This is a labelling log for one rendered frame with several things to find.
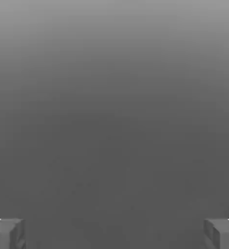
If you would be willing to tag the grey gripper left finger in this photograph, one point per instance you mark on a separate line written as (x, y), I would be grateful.
(3, 235)

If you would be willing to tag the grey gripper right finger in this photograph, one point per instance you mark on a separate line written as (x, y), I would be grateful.
(225, 235)

